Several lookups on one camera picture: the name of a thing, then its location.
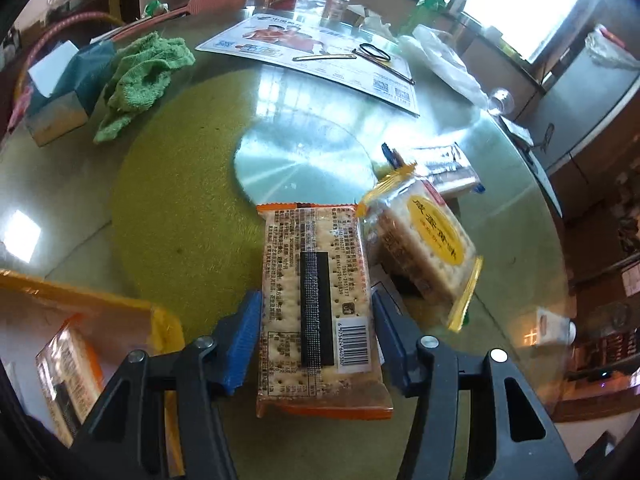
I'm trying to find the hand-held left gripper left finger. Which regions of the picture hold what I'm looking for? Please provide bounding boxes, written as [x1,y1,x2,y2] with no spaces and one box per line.
[71,289,264,480]

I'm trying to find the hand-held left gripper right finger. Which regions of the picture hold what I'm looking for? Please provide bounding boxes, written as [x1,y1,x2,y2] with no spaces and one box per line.
[370,288,577,480]

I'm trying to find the orange cracker packet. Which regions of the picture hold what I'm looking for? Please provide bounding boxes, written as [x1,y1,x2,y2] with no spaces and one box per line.
[254,202,395,420]
[34,313,106,449]

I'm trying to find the yellow cardboard tray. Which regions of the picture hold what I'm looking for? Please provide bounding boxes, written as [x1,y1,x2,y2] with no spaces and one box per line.
[0,268,186,480]

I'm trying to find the yellow label cracker packet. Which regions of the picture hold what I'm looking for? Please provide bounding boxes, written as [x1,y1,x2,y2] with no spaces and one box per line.
[355,162,485,332]

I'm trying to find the blue edged biscuit packet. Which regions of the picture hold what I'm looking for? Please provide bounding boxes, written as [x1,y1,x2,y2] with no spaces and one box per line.
[382,142,486,199]

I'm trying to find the wine glass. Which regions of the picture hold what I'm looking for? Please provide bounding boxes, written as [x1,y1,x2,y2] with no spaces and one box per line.
[484,87,516,116]

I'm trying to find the white plastic bag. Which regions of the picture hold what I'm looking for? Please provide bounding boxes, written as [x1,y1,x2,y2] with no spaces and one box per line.
[397,24,489,109]

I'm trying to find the green cloth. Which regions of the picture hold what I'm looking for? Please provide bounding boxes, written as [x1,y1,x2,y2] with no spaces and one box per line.
[93,31,197,145]

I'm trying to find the gold hair pin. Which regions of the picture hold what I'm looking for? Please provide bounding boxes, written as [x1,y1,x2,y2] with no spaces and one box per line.
[292,52,357,64]

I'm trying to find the printed leaflet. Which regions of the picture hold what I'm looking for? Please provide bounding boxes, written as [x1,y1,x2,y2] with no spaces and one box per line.
[194,12,420,117]

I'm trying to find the teal tissue box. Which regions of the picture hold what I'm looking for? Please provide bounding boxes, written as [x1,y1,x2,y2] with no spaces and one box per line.
[22,39,119,147]

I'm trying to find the grey refrigerator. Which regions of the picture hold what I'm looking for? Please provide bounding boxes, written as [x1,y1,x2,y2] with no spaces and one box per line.
[529,24,640,172]

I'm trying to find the small cardboard box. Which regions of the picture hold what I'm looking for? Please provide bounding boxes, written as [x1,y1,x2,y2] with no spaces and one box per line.
[349,4,396,31]

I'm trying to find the small glass bottle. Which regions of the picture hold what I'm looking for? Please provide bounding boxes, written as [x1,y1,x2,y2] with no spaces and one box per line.
[322,0,351,24]

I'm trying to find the colourful hula hoop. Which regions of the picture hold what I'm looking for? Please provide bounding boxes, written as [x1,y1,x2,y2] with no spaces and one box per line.
[7,9,126,131]

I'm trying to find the window with grille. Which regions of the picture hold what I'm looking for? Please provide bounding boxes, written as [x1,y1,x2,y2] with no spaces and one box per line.
[459,0,590,62]

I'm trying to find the crumpled plastic bag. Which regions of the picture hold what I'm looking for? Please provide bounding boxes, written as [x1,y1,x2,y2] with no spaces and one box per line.
[584,24,640,69]

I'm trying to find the black hair tie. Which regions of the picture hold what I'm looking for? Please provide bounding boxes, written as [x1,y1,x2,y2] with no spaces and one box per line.
[357,42,392,61]

